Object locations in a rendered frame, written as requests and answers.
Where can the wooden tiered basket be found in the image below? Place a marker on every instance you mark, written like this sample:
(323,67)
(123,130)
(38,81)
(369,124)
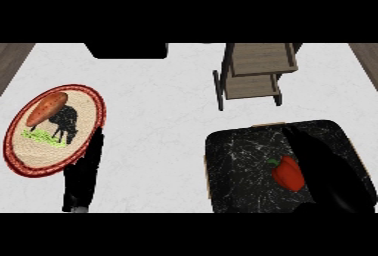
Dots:
(255,71)

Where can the orange sweet potato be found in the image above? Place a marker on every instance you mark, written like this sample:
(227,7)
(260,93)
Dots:
(46,108)

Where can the black appliance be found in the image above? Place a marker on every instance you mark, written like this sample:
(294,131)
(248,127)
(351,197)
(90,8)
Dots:
(128,50)

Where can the red bell pepper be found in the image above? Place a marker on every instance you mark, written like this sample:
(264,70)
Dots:
(288,174)

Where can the round red-rimmed woven placemat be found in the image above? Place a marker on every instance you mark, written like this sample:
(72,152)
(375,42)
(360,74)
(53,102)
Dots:
(49,133)

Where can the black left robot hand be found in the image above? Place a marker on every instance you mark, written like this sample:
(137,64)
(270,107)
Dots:
(81,176)

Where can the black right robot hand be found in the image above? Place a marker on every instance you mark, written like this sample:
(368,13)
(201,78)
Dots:
(325,173)

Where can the black marble tray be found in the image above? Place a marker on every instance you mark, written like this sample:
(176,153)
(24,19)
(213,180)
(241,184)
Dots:
(245,166)

